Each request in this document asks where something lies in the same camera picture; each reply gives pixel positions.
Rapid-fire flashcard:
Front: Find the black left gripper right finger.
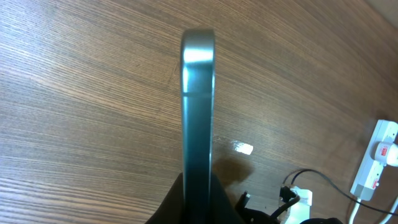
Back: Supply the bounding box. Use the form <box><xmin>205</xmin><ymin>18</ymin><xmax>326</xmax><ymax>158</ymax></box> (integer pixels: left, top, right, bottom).
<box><xmin>210</xmin><ymin>174</ymin><xmax>244</xmax><ymax>224</ymax></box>

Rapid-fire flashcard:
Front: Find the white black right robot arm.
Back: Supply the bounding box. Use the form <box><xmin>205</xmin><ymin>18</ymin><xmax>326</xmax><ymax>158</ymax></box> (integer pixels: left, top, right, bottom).
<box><xmin>235</xmin><ymin>188</ymin><xmax>342</xmax><ymax>224</ymax></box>

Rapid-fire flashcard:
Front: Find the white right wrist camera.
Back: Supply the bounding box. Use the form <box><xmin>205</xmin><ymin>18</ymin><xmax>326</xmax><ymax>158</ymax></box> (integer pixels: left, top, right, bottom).
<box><xmin>278</xmin><ymin>185</ymin><xmax>313</xmax><ymax>224</ymax></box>

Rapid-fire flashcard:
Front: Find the black USB charging cable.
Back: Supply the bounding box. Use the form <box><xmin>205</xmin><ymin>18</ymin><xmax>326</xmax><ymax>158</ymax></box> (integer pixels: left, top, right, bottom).
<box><xmin>290</xmin><ymin>169</ymin><xmax>398</xmax><ymax>217</ymax></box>

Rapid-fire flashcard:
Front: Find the white USB charger plug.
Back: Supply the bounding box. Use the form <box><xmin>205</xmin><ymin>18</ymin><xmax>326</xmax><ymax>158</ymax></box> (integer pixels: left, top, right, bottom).
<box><xmin>374</xmin><ymin>142</ymin><xmax>398</xmax><ymax>167</ymax></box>

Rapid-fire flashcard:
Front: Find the white power strip cord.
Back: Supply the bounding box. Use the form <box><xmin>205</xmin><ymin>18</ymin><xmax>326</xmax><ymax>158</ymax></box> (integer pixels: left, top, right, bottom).
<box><xmin>348</xmin><ymin>195</ymin><xmax>398</xmax><ymax>224</ymax></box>

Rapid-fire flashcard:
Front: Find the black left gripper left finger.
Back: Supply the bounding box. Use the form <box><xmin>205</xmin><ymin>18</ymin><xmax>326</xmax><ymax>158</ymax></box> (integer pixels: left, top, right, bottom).
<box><xmin>146</xmin><ymin>173</ymin><xmax>183</xmax><ymax>224</ymax></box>

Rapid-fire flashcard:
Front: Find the teal Galaxy smartphone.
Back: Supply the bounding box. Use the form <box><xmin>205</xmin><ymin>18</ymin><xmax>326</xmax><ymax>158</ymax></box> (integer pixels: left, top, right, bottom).
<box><xmin>180</xmin><ymin>29</ymin><xmax>215</xmax><ymax>223</ymax></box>

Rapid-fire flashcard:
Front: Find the white power strip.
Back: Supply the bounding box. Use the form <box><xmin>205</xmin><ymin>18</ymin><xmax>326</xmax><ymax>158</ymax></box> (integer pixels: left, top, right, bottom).
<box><xmin>350</xmin><ymin>119</ymin><xmax>397</xmax><ymax>201</ymax></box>

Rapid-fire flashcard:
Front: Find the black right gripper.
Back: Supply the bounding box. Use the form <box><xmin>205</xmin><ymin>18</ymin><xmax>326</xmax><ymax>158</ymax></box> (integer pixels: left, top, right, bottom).
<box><xmin>235</xmin><ymin>191</ymin><xmax>280</xmax><ymax>224</ymax></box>

